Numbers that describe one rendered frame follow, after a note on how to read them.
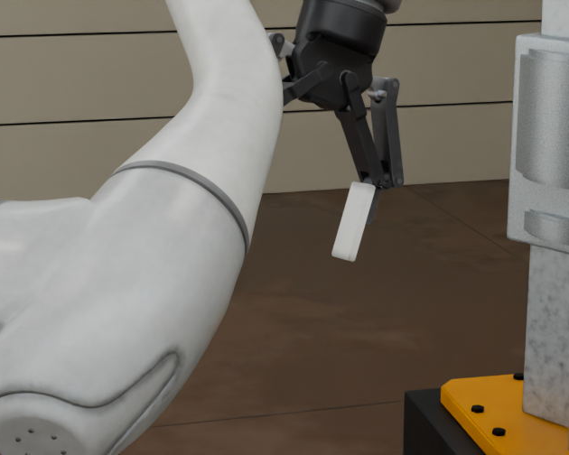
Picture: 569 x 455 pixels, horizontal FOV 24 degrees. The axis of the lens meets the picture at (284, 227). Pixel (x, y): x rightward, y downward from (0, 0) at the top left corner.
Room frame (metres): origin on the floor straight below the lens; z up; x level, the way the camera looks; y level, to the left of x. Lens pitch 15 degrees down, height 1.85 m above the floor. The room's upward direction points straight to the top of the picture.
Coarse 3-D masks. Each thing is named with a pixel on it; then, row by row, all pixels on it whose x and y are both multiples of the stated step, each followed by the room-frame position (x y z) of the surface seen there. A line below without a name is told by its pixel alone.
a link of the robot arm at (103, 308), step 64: (128, 192) 0.75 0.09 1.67; (192, 192) 0.76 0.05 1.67; (0, 256) 0.70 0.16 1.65; (64, 256) 0.70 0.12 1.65; (128, 256) 0.70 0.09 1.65; (192, 256) 0.72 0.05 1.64; (0, 320) 0.68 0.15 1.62; (64, 320) 0.66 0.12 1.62; (128, 320) 0.67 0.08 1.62; (192, 320) 0.70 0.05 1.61; (0, 384) 0.65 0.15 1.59; (64, 384) 0.64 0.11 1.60; (128, 384) 0.66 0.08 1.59; (0, 448) 0.65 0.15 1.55; (64, 448) 0.65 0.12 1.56
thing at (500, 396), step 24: (456, 384) 2.69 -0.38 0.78; (480, 384) 2.69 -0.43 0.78; (504, 384) 2.69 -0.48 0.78; (456, 408) 2.58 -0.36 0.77; (480, 408) 2.54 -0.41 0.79; (504, 408) 2.56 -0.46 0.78; (480, 432) 2.44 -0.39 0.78; (504, 432) 2.42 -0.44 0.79; (528, 432) 2.43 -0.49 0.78; (552, 432) 2.43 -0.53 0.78
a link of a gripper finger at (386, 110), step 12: (384, 84) 1.16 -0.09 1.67; (396, 84) 1.16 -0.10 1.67; (396, 96) 1.16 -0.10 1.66; (372, 108) 1.17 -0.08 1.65; (384, 108) 1.15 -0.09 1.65; (372, 120) 1.17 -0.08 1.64; (384, 120) 1.15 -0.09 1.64; (396, 120) 1.15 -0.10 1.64; (384, 132) 1.15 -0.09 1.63; (396, 132) 1.15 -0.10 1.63; (384, 144) 1.15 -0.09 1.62; (396, 144) 1.15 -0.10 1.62; (384, 156) 1.16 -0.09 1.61; (396, 156) 1.15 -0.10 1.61; (384, 168) 1.17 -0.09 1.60; (396, 168) 1.15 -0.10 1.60; (396, 180) 1.15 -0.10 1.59
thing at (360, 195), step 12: (360, 192) 1.14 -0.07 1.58; (372, 192) 1.13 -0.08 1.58; (348, 204) 1.15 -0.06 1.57; (360, 204) 1.13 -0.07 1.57; (348, 216) 1.14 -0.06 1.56; (360, 216) 1.12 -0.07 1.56; (348, 228) 1.13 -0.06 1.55; (360, 228) 1.12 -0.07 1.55; (336, 240) 1.14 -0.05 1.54; (348, 240) 1.12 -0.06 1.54; (336, 252) 1.13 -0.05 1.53; (348, 252) 1.12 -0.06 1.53
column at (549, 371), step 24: (552, 0) 2.52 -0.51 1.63; (552, 24) 2.52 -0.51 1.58; (552, 264) 2.49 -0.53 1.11; (528, 288) 2.53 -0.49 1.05; (552, 288) 2.49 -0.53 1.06; (528, 312) 2.53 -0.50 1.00; (552, 312) 2.49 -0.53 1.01; (528, 336) 2.53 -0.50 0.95; (552, 336) 2.49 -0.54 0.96; (528, 360) 2.53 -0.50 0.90; (552, 360) 2.48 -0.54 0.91; (528, 384) 2.52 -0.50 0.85; (552, 384) 2.48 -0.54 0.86; (528, 408) 2.52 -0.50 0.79; (552, 408) 2.48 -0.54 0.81
